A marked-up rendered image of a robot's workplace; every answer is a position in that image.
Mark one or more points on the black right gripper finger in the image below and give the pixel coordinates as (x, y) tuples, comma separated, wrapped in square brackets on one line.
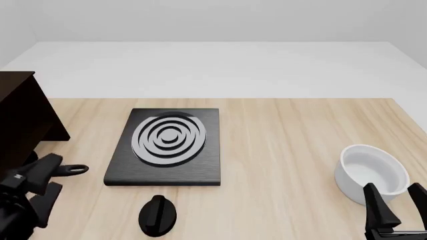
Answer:
[(378, 210), (419, 200)]

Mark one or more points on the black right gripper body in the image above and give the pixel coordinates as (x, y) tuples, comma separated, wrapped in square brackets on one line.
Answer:
[(397, 233)]

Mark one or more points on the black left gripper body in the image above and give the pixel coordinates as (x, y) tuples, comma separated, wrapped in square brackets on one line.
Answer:
[(15, 193)]

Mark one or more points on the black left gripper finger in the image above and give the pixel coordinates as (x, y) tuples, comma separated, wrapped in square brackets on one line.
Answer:
[(41, 175), (45, 205)]

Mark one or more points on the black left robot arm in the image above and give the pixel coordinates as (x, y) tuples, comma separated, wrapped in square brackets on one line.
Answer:
[(13, 222)]

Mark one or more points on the dark wooden cabinet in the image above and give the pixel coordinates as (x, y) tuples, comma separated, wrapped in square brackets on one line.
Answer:
[(26, 117)]

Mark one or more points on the white round bowl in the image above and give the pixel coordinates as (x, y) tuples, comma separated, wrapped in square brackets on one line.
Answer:
[(353, 182)]

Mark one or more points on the flat black stove plate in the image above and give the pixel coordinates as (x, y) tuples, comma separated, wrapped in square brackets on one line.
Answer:
[(126, 170)]

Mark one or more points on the round black stove knob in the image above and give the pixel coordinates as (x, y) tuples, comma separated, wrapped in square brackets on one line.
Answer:
[(156, 217)]

